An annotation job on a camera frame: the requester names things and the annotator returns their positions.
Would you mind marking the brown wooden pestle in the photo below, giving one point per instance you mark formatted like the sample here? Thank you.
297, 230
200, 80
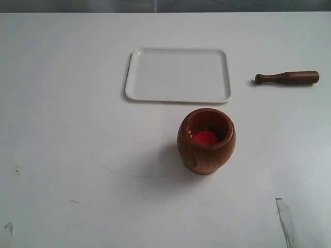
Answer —
289, 78

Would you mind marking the dark red rounded object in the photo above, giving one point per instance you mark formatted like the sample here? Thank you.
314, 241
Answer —
206, 137

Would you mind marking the brown wooden mortar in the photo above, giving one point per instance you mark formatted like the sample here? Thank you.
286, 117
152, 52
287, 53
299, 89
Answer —
199, 158

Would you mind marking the white rectangular tray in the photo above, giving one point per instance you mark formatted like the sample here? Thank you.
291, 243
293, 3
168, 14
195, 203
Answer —
178, 75

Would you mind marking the clear tape strip right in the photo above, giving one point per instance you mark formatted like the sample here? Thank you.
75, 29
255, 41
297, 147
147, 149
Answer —
286, 222

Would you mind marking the clear tape scrap left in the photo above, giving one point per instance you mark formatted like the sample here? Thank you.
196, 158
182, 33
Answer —
10, 227

